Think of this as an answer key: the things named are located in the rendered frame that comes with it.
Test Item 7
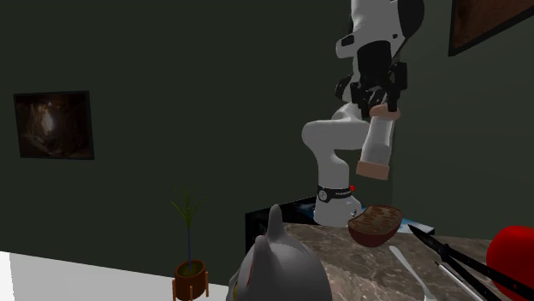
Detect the dark framed wall picture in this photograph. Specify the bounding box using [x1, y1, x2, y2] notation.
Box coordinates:
[13, 90, 96, 161]

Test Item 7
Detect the brown framed wall picture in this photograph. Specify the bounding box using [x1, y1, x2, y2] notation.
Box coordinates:
[448, 0, 534, 57]

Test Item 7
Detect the potted plant in brown pot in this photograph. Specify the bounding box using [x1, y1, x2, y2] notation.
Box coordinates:
[170, 185, 210, 301]

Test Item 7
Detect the red rounded object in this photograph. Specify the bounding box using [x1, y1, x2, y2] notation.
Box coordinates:
[485, 225, 534, 301]

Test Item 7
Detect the white spoon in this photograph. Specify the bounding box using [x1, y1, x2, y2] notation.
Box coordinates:
[389, 245, 438, 301]

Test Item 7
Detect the white cylinder with tan ends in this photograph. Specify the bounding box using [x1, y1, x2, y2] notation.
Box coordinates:
[355, 103, 401, 181]

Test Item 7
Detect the thin white stick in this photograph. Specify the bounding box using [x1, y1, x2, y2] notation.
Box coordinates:
[434, 260, 486, 301]

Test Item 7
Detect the brown bowl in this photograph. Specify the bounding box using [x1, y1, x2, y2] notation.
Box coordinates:
[347, 204, 405, 249]

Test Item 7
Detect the black folding knife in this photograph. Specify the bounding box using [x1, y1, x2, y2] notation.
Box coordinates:
[407, 223, 534, 301]

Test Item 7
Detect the grey cat figure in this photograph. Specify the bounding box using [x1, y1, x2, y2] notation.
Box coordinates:
[226, 204, 334, 301]

